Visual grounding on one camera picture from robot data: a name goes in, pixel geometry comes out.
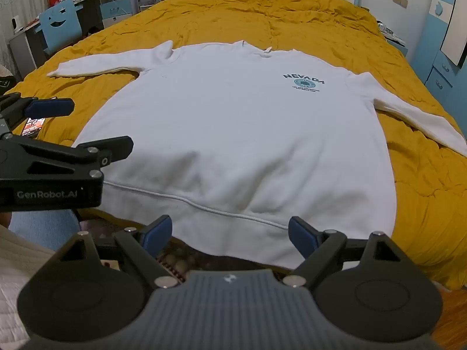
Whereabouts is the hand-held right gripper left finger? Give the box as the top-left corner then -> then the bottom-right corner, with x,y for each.
56,214 -> 180,289

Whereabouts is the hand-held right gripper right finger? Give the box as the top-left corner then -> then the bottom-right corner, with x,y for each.
282,216 -> 415,288

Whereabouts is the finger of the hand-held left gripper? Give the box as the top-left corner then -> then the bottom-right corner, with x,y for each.
0,93 -> 75,138
0,136 -> 134,181

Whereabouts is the white sweatshirt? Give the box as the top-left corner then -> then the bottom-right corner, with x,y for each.
47,40 -> 464,270

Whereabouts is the smartphone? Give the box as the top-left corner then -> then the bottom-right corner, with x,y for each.
22,117 -> 47,138

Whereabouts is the person's blue jeans leg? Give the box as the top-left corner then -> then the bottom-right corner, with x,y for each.
8,209 -> 81,253

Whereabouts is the dark patterned bedsheet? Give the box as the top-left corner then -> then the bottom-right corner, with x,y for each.
78,219 -> 292,281

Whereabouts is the white and grey desk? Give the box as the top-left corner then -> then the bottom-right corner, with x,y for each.
8,0 -> 137,78

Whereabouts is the blue chair with smiling face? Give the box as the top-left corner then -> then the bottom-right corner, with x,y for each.
38,1 -> 83,55

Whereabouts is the person's cream sweater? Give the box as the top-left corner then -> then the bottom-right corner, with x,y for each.
0,224 -> 55,347

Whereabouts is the blue drawer unit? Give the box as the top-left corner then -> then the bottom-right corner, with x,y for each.
99,0 -> 134,29

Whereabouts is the white bedside table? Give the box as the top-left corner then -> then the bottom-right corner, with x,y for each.
379,21 -> 409,57

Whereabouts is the blue and white wardrobe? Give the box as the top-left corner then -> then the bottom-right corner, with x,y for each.
410,0 -> 467,100

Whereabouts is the mustard yellow blanket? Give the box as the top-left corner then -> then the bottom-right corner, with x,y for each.
7,0 -> 467,289

